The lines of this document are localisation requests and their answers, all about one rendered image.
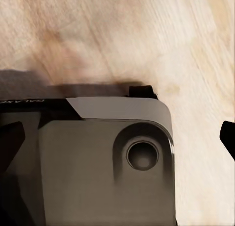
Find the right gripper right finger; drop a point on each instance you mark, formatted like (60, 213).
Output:
(227, 136)

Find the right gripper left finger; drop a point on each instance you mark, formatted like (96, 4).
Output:
(12, 136)

